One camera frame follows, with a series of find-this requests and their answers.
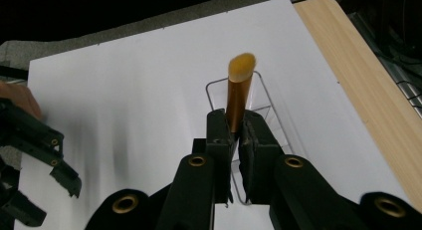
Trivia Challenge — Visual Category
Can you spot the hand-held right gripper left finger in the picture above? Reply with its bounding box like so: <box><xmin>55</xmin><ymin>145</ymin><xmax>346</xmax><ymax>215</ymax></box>
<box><xmin>193</xmin><ymin>109</ymin><xmax>234</xmax><ymax>204</ymax></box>

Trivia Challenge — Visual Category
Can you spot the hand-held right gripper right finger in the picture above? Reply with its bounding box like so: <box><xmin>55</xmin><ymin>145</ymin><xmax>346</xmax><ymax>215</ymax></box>
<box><xmin>238</xmin><ymin>110</ymin><xmax>287</xmax><ymax>205</ymax></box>

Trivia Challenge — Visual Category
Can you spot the clear plastic organizer box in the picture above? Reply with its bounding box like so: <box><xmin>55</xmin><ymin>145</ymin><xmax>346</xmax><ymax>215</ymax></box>
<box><xmin>204</xmin><ymin>70</ymin><xmax>296</xmax><ymax>206</ymax></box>

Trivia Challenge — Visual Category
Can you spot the tip makeup brush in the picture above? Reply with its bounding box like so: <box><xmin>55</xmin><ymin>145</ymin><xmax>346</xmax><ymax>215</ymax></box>
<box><xmin>225</xmin><ymin>52</ymin><xmax>258</xmax><ymax>134</ymax></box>

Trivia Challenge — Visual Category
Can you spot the black stand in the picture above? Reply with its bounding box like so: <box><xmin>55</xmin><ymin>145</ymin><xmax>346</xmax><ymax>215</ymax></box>
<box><xmin>0</xmin><ymin>65</ymin><xmax>30</xmax><ymax>81</ymax></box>

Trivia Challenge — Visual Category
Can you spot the white board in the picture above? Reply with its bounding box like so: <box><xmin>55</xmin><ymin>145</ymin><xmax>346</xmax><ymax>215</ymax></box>
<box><xmin>13</xmin><ymin>0</ymin><xmax>411</xmax><ymax>230</ymax></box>

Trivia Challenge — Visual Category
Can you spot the metal rail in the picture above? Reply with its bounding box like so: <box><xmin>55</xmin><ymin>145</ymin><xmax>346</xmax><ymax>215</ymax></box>
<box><xmin>349</xmin><ymin>12</ymin><xmax>422</xmax><ymax>119</ymax></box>

